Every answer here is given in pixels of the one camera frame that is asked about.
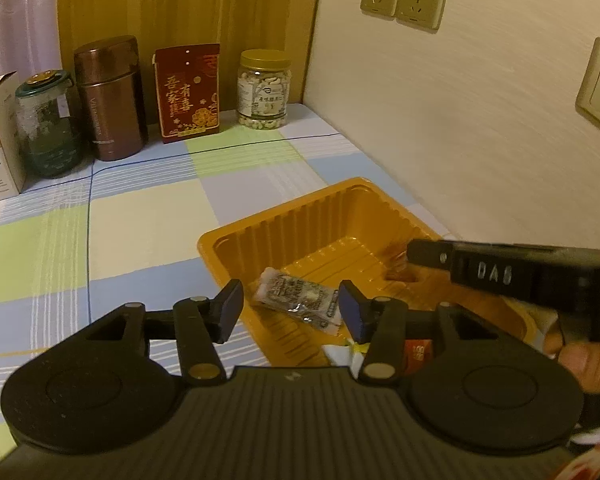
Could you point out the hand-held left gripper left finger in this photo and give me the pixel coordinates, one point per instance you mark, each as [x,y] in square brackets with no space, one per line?
[230,310]

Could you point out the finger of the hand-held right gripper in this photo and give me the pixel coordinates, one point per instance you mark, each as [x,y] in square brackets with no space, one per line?
[430,255]

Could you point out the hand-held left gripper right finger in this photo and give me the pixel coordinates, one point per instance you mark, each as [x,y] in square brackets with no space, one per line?
[354,310]

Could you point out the small yellow snack packet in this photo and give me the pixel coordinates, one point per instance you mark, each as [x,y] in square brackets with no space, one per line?
[357,342]

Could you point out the long green white snack packet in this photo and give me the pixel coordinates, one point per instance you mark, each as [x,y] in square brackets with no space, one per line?
[342,355]

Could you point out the black clear snack packet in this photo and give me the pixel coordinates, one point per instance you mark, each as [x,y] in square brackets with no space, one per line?
[297,296]

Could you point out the red packet with white label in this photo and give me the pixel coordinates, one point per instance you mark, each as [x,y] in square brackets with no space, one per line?
[419,355]

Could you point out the orange plastic tray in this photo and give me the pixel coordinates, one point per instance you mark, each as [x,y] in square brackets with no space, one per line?
[320,230]

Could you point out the person's right hand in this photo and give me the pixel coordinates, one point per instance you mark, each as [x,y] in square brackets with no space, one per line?
[595,367]

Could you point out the checkered tablecloth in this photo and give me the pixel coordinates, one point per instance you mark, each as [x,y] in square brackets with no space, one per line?
[130,210]

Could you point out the red white patterned clothing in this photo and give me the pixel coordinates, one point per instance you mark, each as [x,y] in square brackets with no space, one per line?
[592,460]

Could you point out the red gold printed box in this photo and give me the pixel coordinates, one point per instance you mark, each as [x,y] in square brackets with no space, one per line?
[187,95]

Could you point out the clear plastic nut jar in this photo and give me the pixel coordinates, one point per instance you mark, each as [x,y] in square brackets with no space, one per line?
[264,92]

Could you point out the brown metal canister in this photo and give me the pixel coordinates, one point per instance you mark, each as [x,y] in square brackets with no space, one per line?
[111,105]

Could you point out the dark green glass jar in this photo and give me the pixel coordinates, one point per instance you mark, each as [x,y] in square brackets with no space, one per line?
[50,130]

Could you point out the yellow curtain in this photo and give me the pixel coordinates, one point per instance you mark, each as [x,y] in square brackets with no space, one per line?
[190,0]

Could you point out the pink curtain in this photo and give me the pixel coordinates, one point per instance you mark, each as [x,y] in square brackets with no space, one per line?
[15,10]

